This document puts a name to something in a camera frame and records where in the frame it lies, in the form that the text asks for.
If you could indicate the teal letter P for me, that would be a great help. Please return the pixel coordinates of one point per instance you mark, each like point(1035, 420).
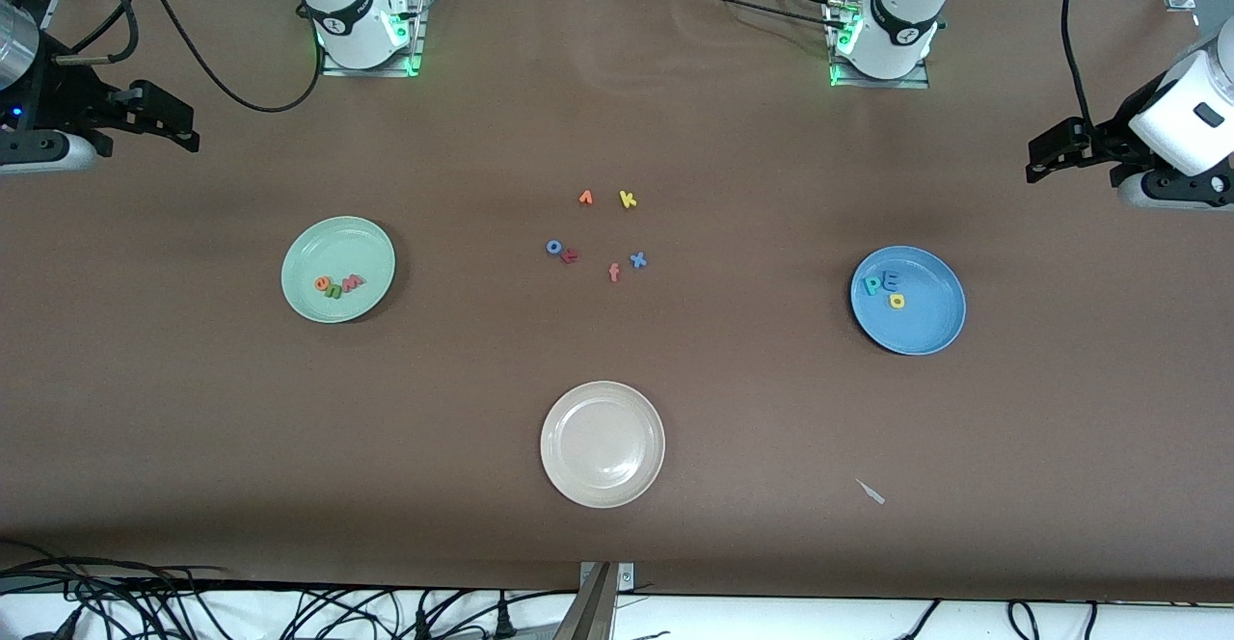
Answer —
point(871, 286)

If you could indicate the small white tape scrap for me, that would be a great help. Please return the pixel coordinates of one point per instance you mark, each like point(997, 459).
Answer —
point(871, 492)

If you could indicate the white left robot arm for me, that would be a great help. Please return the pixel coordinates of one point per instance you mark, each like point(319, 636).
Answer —
point(897, 33)

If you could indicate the pale green plate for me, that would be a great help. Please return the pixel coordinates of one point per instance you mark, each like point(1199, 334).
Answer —
point(337, 245)

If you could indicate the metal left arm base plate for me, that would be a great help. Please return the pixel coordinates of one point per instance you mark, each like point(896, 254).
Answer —
point(872, 83)

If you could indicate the beige plate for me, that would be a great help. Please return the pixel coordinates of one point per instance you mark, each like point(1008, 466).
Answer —
point(603, 444)

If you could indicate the pink letter w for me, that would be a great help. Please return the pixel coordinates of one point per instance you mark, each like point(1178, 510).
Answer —
point(354, 282)

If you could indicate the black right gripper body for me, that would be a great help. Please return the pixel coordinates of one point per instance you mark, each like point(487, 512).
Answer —
point(60, 100)

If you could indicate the brown table cover sheet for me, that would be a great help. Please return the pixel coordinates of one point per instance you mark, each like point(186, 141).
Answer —
point(617, 91)

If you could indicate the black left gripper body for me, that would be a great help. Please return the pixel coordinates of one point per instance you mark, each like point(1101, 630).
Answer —
point(1111, 142)

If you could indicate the metal table clamp bracket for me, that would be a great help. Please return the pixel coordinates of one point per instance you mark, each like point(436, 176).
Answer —
point(600, 601)

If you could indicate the blue plate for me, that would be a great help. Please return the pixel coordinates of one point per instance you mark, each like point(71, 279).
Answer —
point(925, 322)

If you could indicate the periwinkle blue letter E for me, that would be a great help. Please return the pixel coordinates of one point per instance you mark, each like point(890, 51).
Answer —
point(891, 280)

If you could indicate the green letter u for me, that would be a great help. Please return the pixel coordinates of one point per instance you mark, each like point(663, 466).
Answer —
point(335, 291)

